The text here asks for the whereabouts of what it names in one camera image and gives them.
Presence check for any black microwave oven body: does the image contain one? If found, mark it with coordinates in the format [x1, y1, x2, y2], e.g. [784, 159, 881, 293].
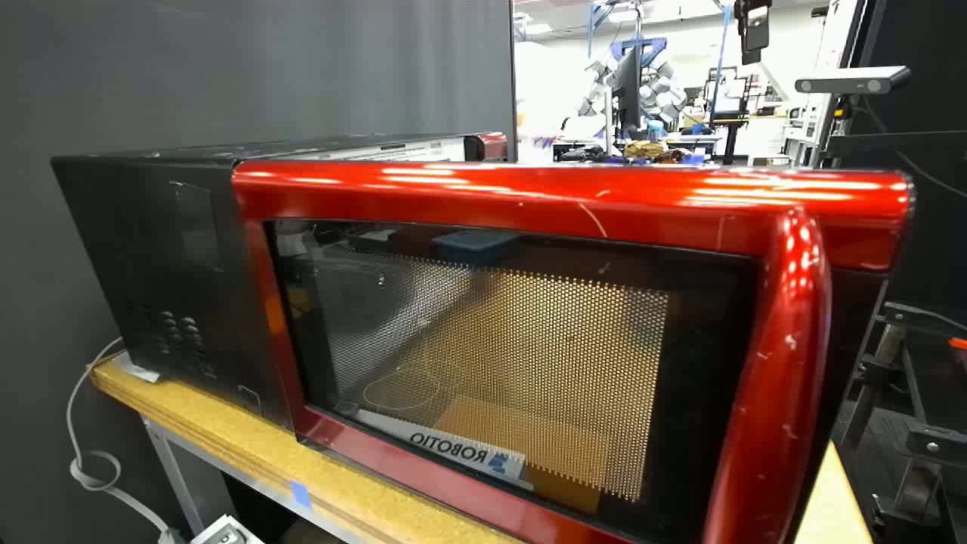
[51, 129, 519, 425]

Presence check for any black computer monitor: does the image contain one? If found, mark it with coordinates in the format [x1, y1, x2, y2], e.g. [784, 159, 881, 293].
[605, 42, 649, 137]

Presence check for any white power strip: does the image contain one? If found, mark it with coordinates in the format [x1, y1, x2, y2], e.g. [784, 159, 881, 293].
[188, 514, 267, 544]

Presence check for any black tripod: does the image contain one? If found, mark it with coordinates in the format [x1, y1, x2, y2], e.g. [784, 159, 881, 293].
[832, 298, 967, 544]

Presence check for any grey metal table frame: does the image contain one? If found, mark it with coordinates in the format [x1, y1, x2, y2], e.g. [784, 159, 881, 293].
[141, 416, 305, 544]

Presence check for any grey bar camera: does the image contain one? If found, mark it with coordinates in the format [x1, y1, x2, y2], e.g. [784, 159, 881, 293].
[791, 62, 914, 99]

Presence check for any white power cable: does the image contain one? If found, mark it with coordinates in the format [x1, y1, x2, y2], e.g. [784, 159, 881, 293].
[65, 334, 176, 537]

